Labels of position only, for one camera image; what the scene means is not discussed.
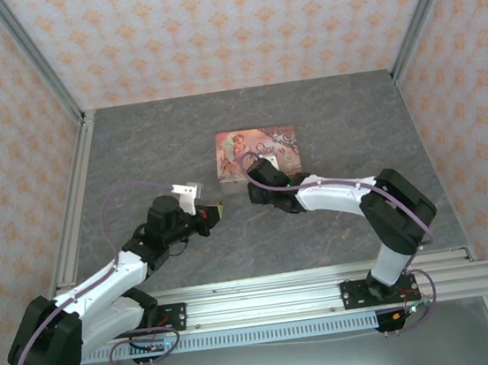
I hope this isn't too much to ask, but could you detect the pink decorated storage box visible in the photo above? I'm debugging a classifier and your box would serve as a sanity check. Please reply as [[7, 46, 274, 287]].
[[210, 123, 306, 196]]

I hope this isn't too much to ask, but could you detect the aluminium front beam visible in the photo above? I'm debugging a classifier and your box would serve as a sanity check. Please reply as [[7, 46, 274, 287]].
[[75, 248, 488, 346]]

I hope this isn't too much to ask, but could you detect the small electronics board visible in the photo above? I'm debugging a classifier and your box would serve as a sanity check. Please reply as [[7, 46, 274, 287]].
[[392, 300, 431, 322], [129, 336, 172, 356]]

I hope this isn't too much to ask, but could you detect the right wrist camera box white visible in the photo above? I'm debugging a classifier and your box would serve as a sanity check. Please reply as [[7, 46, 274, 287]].
[[259, 152, 281, 174]]

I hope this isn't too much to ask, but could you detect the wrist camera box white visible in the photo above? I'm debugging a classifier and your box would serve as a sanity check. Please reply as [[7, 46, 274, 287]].
[[170, 179, 208, 219], [259, 152, 281, 174]]

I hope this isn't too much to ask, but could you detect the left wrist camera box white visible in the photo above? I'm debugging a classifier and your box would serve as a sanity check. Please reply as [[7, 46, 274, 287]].
[[170, 179, 208, 219]]

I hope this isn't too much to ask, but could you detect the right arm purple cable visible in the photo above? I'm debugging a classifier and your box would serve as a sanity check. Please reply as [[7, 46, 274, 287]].
[[239, 130, 446, 351]]

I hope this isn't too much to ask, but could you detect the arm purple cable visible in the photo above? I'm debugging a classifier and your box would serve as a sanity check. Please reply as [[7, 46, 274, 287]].
[[239, 130, 446, 351], [0, 176, 197, 365]]

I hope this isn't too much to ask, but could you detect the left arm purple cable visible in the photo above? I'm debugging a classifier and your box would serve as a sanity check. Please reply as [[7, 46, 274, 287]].
[[0, 176, 197, 365]]

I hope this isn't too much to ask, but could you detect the aluminium side rail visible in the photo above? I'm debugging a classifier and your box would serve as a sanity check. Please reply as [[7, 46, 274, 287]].
[[389, 62, 478, 269], [33, 110, 118, 290]]

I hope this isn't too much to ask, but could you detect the white slotted cable duct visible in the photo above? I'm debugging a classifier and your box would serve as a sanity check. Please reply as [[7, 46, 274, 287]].
[[80, 311, 381, 365]]

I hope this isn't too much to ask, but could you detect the aluminium frame post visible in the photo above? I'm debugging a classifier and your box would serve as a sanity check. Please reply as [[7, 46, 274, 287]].
[[0, 0, 97, 133], [379, 0, 479, 86]]

